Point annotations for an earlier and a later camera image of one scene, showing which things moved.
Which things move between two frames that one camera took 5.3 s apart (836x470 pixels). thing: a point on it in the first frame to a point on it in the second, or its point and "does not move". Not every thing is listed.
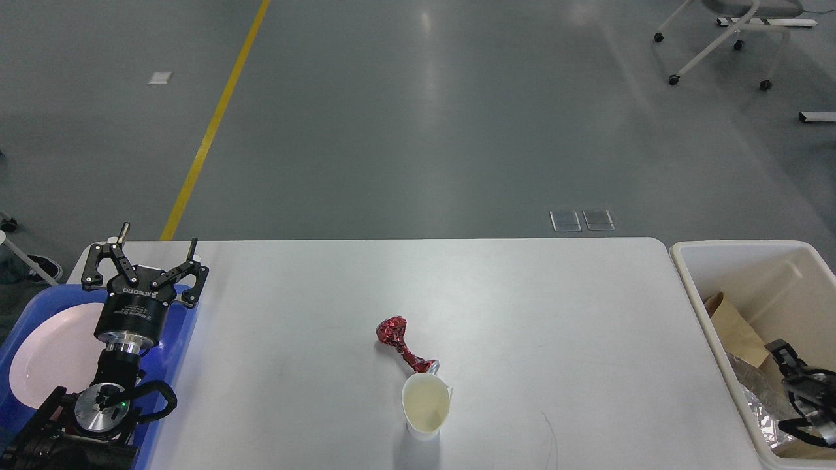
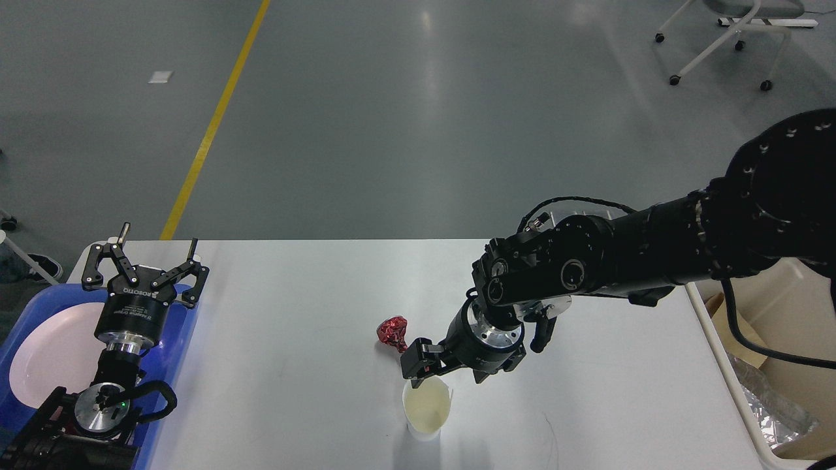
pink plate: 58,349 does not move
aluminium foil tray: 765,399 does not move
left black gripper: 133,317 does not move
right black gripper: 814,393 to 471,342
